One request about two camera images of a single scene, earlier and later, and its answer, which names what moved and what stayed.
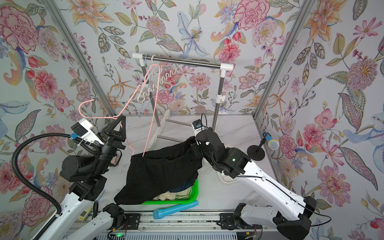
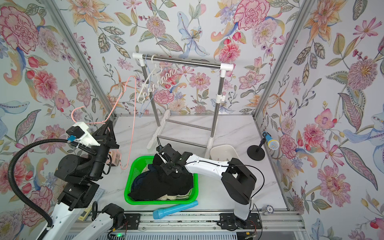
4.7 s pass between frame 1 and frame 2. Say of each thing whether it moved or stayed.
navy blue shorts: moved
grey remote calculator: stayed
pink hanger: moved
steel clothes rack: stayed
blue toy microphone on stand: stayed
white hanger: stayed
